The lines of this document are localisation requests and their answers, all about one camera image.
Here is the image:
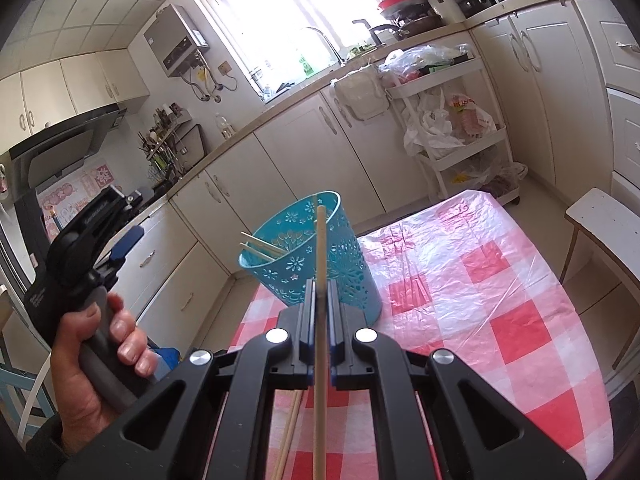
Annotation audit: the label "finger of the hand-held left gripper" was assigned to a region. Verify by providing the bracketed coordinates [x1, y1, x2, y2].
[100, 226, 146, 276]

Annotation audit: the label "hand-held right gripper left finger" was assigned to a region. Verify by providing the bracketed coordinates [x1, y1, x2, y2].
[57, 280, 317, 480]

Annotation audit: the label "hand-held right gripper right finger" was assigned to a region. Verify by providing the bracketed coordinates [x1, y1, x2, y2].
[325, 282, 587, 480]

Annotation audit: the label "blue perforated utensil basket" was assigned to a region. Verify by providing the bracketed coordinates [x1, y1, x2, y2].
[237, 190, 385, 326]

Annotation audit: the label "wooden chopstick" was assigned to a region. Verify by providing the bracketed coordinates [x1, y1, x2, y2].
[312, 205, 328, 480]
[239, 242, 277, 263]
[271, 390, 304, 480]
[240, 231, 286, 257]

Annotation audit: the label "person's left forearm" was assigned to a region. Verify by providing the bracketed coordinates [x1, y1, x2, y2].
[20, 412, 71, 480]

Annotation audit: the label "person's left hand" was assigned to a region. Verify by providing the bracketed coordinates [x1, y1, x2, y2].
[50, 292, 161, 441]

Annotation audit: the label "white base cabinets with drawers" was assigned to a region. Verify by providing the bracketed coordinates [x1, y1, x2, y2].
[127, 200, 233, 321]

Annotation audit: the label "silver refrigerator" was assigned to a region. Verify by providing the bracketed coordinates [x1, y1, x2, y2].
[0, 200, 48, 361]

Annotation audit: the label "blue white tiered shelf rack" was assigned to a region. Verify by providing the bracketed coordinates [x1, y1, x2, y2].
[0, 285, 53, 443]

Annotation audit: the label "black range hood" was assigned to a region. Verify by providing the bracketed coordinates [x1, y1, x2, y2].
[9, 102, 128, 201]

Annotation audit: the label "red checked plastic tablecloth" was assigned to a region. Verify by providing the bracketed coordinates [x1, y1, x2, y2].
[220, 190, 616, 480]

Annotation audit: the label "white base cabinets under window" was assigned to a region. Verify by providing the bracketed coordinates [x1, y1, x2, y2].
[167, 72, 436, 281]

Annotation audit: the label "grey gas water heater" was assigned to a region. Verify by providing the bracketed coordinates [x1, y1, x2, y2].
[144, 4, 210, 78]

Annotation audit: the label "white rolling cart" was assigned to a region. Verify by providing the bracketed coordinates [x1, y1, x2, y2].
[382, 42, 523, 206]

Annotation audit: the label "white plastic bag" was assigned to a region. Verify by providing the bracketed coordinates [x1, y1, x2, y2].
[404, 87, 498, 161]

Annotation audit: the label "white hanging trash bin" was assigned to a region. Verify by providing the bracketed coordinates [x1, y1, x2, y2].
[332, 65, 390, 123]

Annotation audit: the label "kitchen window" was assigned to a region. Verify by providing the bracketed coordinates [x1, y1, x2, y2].
[187, 0, 401, 103]

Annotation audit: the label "chrome sink faucet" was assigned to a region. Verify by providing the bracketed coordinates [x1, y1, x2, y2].
[305, 26, 346, 66]

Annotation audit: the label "clear plastic bag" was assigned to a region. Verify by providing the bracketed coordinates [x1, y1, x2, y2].
[382, 45, 473, 81]

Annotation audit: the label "white stool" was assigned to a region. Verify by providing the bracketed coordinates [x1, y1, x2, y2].
[560, 187, 640, 371]

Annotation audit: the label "black faucet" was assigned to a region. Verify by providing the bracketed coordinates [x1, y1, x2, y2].
[352, 19, 396, 43]

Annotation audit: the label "white base cabinets under appliances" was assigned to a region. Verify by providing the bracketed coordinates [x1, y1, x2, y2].
[472, 0, 640, 221]

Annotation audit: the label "stack of pots and pans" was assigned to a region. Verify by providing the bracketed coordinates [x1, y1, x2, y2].
[377, 0, 446, 41]

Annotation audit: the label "pink wall stickers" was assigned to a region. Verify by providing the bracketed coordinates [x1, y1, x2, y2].
[42, 157, 118, 241]

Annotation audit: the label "wall rack with bottles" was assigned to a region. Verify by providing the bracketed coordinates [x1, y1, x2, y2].
[137, 102, 193, 161]

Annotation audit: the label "white wall cabinets beside hood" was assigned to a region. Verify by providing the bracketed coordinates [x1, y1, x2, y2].
[0, 50, 151, 138]

